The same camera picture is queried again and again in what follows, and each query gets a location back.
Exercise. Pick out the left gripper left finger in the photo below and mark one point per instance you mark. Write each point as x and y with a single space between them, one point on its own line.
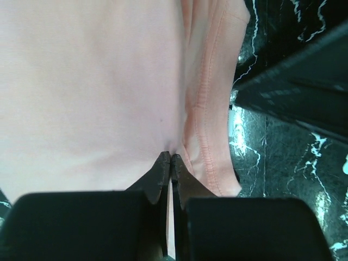
92 225

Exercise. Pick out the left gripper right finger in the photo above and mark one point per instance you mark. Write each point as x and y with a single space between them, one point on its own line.
208 227

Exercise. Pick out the salmon pink t-shirt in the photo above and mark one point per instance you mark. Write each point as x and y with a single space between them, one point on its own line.
93 91

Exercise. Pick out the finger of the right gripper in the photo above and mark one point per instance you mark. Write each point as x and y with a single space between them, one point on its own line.
308 89

